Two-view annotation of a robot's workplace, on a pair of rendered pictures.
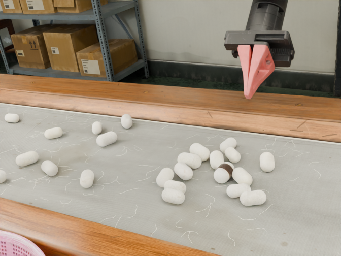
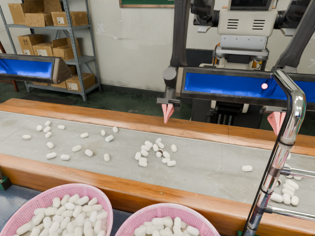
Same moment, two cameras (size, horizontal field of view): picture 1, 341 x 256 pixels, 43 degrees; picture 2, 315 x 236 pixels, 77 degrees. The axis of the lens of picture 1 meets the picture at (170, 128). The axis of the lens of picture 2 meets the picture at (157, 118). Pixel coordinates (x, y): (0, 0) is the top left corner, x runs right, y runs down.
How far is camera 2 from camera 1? 0.21 m
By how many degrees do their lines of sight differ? 16
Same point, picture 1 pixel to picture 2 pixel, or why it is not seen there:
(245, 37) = (164, 101)
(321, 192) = (193, 159)
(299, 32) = not seen: hidden behind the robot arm
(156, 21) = (104, 66)
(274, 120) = (173, 130)
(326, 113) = (191, 128)
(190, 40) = (120, 76)
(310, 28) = not seen: hidden behind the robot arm
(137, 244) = (136, 185)
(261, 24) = (170, 96)
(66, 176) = (96, 156)
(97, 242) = (121, 185)
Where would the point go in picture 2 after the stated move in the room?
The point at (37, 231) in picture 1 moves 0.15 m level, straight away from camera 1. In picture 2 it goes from (95, 182) to (78, 157)
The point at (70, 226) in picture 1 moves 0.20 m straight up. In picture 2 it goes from (108, 179) to (99, 126)
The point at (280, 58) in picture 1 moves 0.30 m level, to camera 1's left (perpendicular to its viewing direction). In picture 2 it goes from (176, 108) to (106, 118)
